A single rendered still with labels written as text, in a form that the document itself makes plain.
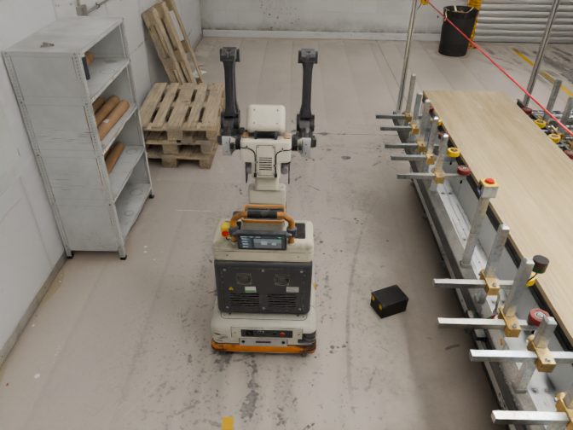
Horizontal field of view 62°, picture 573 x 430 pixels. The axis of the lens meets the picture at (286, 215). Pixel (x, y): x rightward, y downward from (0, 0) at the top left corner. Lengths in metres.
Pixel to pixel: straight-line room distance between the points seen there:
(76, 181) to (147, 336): 1.16
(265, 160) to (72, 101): 1.30
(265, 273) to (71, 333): 1.39
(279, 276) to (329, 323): 0.70
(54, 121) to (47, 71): 0.32
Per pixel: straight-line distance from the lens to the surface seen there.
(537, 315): 2.31
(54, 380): 3.22
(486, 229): 3.03
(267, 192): 2.80
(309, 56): 2.72
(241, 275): 2.67
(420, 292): 3.58
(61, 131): 3.41
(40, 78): 3.31
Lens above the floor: 2.38
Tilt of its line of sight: 35 degrees down
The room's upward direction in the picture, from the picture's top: 1 degrees clockwise
